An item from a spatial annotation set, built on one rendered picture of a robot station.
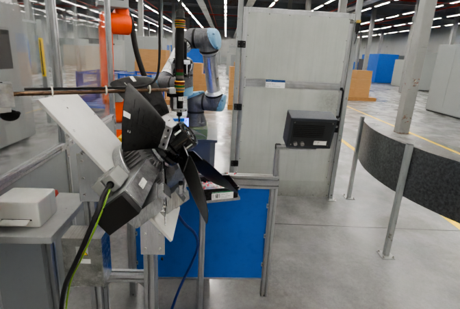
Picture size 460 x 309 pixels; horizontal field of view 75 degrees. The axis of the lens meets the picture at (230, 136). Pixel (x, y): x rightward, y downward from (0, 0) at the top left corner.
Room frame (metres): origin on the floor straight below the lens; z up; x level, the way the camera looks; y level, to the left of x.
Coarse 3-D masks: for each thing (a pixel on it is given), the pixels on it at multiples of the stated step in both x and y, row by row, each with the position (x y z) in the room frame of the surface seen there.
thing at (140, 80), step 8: (120, 80) 1.24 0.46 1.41; (128, 80) 1.26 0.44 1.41; (136, 80) 1.29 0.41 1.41; (144, 80) 1.32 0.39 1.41; (152, 80) 1.35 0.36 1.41; (136, 88) 1.25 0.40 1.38; (120, 96) 1.19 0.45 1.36; (144, 96) 1.24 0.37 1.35; (152, 96) 1.26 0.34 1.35; (160, 96) 1.29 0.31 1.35; (152, 104) 1.23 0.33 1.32; (160, 104) 1.24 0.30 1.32; (160, 112) 1.22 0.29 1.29; (168, 112) 1.23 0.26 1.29
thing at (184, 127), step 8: (176, 128) 1.14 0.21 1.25; (184, 128) 1.16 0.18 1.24; (176, 136) 1.12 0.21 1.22; (184, 136) 1.11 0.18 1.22; (192, 136) 1.18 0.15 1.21; (168, 144) 1.13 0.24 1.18; (176, 144) 1.11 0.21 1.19; (184, 144) 1.12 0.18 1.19; (192, 144) 1.13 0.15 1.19; (160, 152) 1.10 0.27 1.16; (168, 152) 1.12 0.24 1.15; (176, 152) 1.13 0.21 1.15; (168, 160) 1.10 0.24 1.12; (176, 160) 1.14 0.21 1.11
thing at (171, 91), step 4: (168, 88) 1.22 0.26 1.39; (172, 88) 1.23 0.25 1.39; (168, 92) 1.22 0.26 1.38; (172, 92) 1.23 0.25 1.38; (168, 96) 1.24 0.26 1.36; (172, 96) 1.22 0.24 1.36; (176, 96) 1.23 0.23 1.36; (172, 100) 1.23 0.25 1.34; (176, 100) 1.24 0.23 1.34; (172, 104) 1.23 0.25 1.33; (176, 104) 1.24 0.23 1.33; (172, 108) 1.23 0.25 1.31; (176, 108) 1.24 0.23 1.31; (180, 108) 1.25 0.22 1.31; (184, 108) 1.25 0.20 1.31
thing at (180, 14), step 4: (180, 4) 1.26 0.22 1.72; (180, 8) 1.26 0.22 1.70; (176, 12) 1.26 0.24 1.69; (180, 12) 1.25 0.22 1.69; (184, 12) 1.26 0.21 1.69; (176, 16) 1.25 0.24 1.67; (180, 16) 1.25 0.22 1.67; (184, 16) 1.26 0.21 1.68; (176, 92) 1.25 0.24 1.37; (180, 92) 1.25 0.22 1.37; (180, 96) 1.25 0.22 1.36; (180, 100) 1.25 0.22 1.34; (180, 104) 1.25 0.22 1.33; (180, 112) 1.26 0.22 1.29
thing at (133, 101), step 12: (132, 96) 0.95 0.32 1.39; (132, 108) 0.93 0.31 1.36; (144, 108) 0.99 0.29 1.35; (132, 120) 0.91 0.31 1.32; (144, 120) 0.97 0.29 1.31; (156, 120) 1.03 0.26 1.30; (132, 132) 0.90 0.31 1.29; (144, 132) 0.97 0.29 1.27; (156, 132) 1.03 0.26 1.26; (132, 144) 0.90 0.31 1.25; (144, 144) 0.96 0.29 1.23; (156, 144) 1.03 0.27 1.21
